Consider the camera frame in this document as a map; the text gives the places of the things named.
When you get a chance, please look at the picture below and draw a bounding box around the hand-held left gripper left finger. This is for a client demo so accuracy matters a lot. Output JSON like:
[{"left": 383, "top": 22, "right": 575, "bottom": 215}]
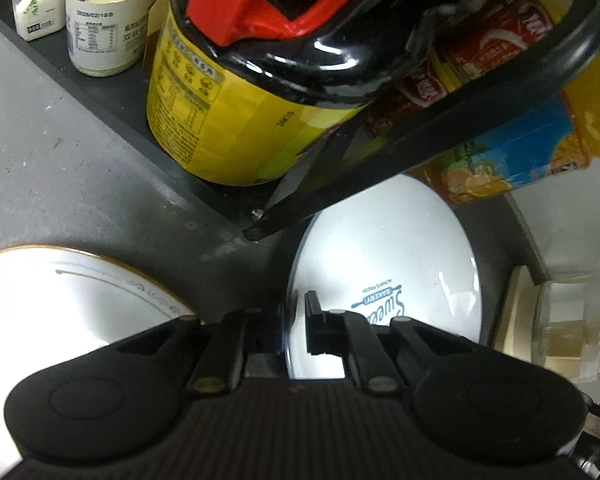
[{"left": 112, "top": 310, "right": 251, "bottom": 394}]

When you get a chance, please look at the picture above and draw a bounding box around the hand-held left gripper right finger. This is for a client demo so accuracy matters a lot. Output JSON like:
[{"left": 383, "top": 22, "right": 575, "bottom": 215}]
[{"left": 305, "top": 290, "right": 481, "bottom": 394}]

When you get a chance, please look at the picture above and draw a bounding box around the white plate with blue print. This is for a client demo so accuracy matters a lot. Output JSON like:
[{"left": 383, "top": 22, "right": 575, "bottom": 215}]
[{"left": 282, "top": 174, "right": 482, "bottom": 381}]

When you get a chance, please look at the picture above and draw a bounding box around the white plate with brown rim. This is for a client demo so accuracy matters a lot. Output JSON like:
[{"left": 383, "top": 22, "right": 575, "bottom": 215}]
[{"left": 0, "top": 245, "right": 198, "bottom": 480}]

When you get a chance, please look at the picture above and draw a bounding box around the glass electric kettle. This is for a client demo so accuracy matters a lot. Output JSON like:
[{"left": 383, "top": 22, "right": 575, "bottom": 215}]
[{"left": 530, "top": 267, "right": 600, "bottom": 383}]

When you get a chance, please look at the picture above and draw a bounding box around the cream kettle base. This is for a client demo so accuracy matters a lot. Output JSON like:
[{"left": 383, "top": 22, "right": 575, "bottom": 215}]
[{"left": 490, "top": 265, "right": 548, "bottom": 363}]

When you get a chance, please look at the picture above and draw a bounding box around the black metal rack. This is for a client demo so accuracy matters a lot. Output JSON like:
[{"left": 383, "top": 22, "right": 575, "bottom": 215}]
[{"left": 0, "top": 0, "right": 600, "bottom": 242}]

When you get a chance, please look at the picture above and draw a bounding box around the red drink can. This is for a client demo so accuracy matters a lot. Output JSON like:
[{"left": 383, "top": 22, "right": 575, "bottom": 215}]
[
  {"left": 365, "top": 60, "right": 461, "bottom": 137},
  {"left": 430, "top": 0, "right": 556, "bottom": 83}
]

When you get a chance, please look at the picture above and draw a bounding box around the orange juice bottle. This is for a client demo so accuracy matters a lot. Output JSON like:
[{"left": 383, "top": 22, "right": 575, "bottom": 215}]
[{"left": 410, "top": 45, "right": 600, "bottom": 208}]

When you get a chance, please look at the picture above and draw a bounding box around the white powder glass jar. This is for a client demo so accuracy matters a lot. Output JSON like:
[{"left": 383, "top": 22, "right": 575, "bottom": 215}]
[{"left": 64, "top": 0, "right": 162, "bottom": 77}]

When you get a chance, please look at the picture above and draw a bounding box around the small clear spice jar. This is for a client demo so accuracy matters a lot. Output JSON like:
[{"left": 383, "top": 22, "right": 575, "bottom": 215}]
[{"left": 9, "top": 0, "right": 66, "bottom": 42}]

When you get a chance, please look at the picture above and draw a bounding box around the dark sauce bottle red handle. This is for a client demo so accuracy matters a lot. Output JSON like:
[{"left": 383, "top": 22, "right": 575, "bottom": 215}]
[{"left": 146, "top": 0, "right": 431, "bottom": 188}]

